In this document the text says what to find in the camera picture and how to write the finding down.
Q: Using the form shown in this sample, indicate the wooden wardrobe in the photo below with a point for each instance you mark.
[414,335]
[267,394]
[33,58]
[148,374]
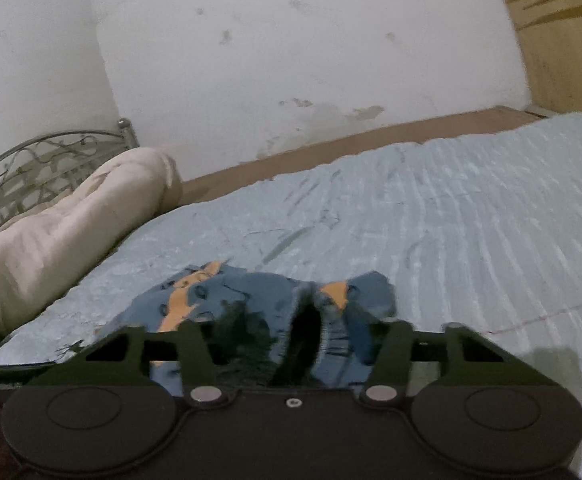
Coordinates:
[571,60]

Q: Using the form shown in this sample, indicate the brown bed frame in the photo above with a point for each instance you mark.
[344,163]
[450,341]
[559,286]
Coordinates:
[371,135]

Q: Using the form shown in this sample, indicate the beige rolled blanket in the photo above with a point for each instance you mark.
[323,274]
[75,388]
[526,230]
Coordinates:
[71,230]

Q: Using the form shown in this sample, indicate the grey metal headboard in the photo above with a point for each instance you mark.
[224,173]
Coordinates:
[125,135]

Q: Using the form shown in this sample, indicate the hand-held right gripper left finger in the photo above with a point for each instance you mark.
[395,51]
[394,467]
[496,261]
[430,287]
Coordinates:
[197,355]

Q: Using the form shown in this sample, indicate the blue pants with orange print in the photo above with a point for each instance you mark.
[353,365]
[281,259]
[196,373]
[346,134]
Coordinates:
[251,290]

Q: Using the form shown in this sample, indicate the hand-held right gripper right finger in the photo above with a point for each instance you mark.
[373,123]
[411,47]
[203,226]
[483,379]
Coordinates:
[388,355]

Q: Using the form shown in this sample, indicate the light blue ribbed bed sheet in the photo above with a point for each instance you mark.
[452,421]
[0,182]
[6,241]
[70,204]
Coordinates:
[446,210]

